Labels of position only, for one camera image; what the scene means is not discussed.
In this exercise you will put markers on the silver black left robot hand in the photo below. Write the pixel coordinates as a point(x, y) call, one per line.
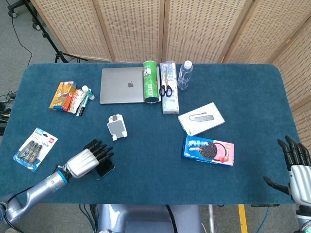
point(82, 162)

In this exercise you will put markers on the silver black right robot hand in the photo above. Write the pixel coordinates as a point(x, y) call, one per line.
point(300, 182)

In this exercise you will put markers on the black smartphone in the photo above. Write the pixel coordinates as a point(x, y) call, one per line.
point(105, 170)

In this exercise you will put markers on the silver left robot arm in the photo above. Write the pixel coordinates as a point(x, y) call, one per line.
point(43, 185)

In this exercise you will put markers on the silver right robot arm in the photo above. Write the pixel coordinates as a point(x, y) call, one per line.
point(305, 218)

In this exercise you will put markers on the white phone stand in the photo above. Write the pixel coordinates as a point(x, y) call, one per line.
point(116, 127)

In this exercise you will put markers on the grey laptop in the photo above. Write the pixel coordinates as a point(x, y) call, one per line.
point(121, 85)

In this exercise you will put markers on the black tripod stand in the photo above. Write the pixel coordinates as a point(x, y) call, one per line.
point(59, 54)

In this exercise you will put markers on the white snack packet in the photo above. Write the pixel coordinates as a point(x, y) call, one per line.
point(76, 99)

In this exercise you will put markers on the red orange cardboard box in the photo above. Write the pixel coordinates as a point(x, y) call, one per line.
point(68, 97)

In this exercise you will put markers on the yellow blue cardboard box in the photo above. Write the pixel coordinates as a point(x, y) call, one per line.
point(57, 97)

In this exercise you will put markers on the white green glue stick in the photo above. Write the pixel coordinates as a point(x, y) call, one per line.
point(88, 92)

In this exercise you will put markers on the blue table cloth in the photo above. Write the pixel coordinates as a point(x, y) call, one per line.
point(158, 170)

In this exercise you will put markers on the grey robot torso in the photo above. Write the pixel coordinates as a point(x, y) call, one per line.
point(145, 218)

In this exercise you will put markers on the white table leg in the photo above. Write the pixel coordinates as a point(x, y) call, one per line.
point(211, 218)

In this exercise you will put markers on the blue Oreo cookie box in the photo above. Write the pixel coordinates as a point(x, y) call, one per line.
point(206, 150)

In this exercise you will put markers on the white purple tissue pack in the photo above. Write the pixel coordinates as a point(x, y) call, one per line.
point(170, 106)

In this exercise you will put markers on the green chips can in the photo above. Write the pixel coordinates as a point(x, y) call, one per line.
point(150, 82)

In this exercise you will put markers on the white USB hub box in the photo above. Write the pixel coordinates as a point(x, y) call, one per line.
point(201, 119)

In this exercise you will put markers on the clear plastic water bottle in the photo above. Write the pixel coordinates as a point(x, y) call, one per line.
point(184, 75)

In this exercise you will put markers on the wicker folding screen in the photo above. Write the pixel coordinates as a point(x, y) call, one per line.
point(136, 29)

